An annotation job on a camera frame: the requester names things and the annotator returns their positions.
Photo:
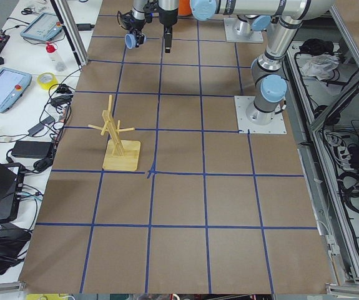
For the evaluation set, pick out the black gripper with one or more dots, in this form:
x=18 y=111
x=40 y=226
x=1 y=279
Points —
x=138 y=24
x=168 y=19

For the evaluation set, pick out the light blue plastic cup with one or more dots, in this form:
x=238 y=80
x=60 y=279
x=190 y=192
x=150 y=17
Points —
x=133 y=41

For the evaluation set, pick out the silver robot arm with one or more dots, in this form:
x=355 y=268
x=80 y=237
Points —
x=270 y=87
x=202 y=10

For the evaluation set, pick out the orange can with grey lid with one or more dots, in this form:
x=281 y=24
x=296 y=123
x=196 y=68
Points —
x=184 y=8

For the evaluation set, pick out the squeeze bottle with red cap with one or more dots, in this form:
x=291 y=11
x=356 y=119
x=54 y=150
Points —
x=55 y=57

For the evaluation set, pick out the upper teach pendant tablet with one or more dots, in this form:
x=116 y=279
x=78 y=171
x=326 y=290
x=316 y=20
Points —
x=44 y=28

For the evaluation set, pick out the teach pendant tablet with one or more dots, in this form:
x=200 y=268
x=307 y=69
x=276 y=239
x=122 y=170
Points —
x=44 y=28
x=13 y=83

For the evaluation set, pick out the yellow tape roll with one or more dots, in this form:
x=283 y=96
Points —
x=47 y=81

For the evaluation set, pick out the wooden mug tree stand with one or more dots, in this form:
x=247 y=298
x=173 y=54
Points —
x=120 y=155

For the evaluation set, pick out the lower teach pendant tablet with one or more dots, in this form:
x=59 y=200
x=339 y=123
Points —
x=13 y=83

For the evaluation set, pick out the crumpled white cloth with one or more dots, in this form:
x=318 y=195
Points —
x=322 y=67

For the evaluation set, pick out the black power adapter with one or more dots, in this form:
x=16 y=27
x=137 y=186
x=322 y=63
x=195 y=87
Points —
x=31 y=149

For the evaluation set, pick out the aluminium frame post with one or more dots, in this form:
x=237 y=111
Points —
x=66 y=19

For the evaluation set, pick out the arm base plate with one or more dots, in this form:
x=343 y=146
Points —
x=252 y=121
x=239 y=30

